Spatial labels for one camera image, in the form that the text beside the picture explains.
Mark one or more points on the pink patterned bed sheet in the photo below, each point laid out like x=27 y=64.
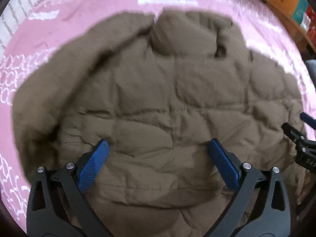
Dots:
x=31 y=30

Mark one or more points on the red gift boxes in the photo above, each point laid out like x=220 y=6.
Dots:
x=309 y=23

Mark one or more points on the wooden bedside table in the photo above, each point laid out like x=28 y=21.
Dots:
x=298 y=35

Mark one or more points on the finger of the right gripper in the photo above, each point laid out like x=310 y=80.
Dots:
x=308 y=120
x=293 y=134

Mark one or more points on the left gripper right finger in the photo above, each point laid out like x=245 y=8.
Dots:
x=260 y=204

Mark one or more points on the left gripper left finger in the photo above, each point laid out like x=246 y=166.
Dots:
x=56 y=205

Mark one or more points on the brown puffer jacket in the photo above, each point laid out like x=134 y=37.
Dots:
x=158 y=89

